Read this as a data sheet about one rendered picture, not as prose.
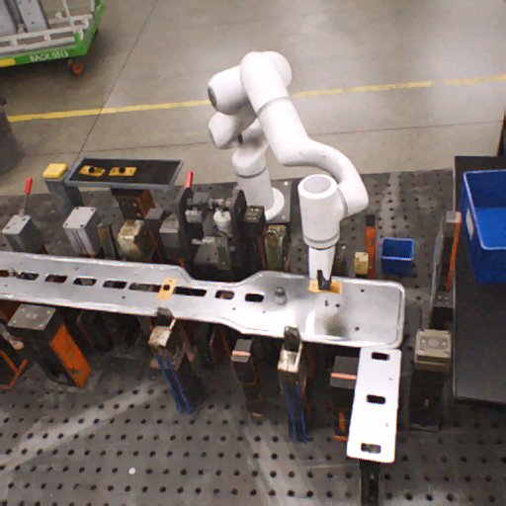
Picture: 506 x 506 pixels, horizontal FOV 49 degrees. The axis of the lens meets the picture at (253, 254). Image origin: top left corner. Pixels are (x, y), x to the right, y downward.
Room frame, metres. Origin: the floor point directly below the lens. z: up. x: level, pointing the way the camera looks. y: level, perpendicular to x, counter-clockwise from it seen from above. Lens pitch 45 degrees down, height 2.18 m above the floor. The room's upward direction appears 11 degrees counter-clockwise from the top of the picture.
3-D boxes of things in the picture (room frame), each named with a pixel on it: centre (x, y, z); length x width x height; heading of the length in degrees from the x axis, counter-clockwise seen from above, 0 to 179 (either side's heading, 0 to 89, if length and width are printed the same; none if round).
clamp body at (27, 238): (1.50, 0.75, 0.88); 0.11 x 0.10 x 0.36; 158
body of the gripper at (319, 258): (0.95, -0.17, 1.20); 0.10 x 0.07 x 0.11; 158
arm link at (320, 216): (0.95, -0.17, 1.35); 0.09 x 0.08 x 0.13; 103
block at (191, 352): (1.14, 0.26, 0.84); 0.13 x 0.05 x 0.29; 158
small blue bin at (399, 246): (1.30, -0.48, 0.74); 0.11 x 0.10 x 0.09; 68
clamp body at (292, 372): (0.78, -0.04, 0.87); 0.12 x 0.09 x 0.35; 158
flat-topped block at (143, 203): (1.52, 0.35, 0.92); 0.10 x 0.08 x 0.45; 68
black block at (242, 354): (0.87, 0.08, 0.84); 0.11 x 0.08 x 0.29; 158
